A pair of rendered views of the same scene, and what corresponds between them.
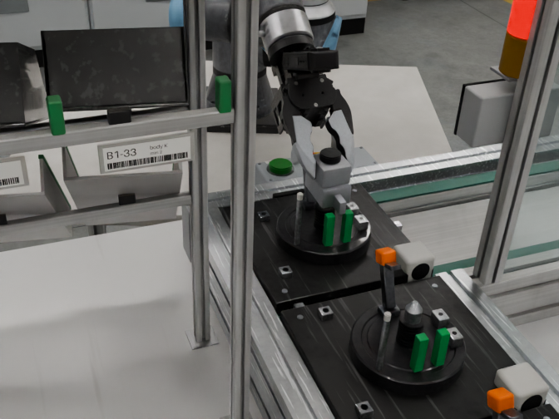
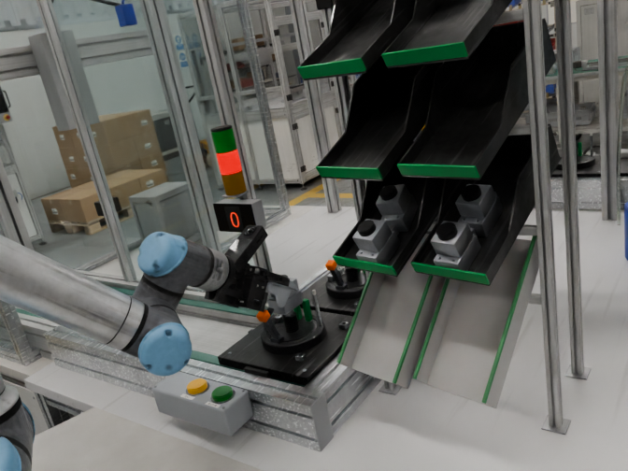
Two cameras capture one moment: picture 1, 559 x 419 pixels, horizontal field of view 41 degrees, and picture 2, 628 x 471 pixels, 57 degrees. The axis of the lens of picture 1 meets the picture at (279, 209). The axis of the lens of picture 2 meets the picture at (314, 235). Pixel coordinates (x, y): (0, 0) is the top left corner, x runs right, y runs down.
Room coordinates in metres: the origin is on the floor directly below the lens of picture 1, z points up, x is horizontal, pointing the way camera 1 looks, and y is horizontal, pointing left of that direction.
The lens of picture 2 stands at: (1.39, 0.95, 1.57)
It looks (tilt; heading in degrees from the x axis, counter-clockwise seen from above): 19 degrees down; 241
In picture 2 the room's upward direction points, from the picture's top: 11 degrees counter-clockwise
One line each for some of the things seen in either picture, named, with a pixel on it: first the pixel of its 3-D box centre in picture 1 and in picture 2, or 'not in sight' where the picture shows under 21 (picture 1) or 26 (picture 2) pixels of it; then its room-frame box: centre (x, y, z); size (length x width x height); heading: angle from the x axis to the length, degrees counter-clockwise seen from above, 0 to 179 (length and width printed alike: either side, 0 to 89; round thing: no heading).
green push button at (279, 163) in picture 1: (280, 168); (222, 395); (1.12, 0.00, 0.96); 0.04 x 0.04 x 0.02
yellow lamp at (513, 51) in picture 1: (523, 52); (234, 182); (0.88, -0.29, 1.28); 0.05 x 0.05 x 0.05
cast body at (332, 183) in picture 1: (331, 177); (286, 290); (0.90, -0.07, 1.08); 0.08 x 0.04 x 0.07; 23
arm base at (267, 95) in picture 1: (239, 85); not in sight; (1.51, 0.10, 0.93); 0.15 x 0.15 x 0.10
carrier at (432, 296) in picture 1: (411, 327); (351, 270); (0.68, -0.16, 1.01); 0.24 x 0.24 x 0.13; 22
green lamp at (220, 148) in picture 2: not in sight; (223, 140); (0.88, -0.29, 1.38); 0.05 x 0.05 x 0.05
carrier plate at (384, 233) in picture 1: (322, 241); (294, 340); (0.91, -0.07, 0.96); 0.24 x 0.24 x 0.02; 22
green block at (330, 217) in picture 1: (328, 229); (306, 309); (0.87, -0.07, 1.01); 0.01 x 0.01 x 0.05; 22
